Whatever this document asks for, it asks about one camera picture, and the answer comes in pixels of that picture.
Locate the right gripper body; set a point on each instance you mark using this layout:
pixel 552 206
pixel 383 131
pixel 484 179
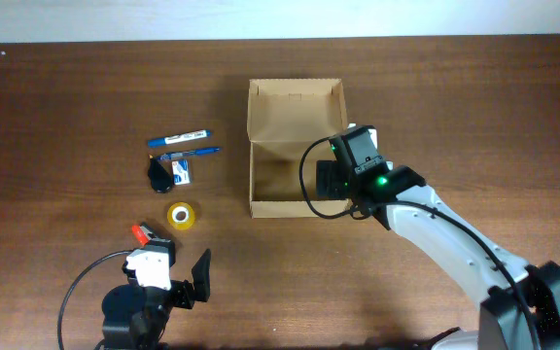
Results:
pixel 332 179

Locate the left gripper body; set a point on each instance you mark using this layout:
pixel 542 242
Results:
pixel 183 293

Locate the yellow adhesive tape roll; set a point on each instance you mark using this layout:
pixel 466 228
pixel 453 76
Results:
pixel 181 216

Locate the red black stapler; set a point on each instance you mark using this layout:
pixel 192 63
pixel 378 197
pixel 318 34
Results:
pixel 143 233

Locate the cardboard box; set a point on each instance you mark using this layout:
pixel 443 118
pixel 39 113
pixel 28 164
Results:
pixel 284 117

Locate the blue white staples box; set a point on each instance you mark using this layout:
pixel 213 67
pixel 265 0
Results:
pixel 181 172

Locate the black binder clip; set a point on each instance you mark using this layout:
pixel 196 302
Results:
pixel 160 180

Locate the blue ballpoint pen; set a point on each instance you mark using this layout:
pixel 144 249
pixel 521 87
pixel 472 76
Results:
pixel 186 154

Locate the blue whiteboard marker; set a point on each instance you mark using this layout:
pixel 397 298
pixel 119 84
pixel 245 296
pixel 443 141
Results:
pixel 179 138

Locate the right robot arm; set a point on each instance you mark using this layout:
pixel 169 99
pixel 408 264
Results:
pixel 518 302

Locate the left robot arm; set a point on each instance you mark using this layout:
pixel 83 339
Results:
pixel 136 313

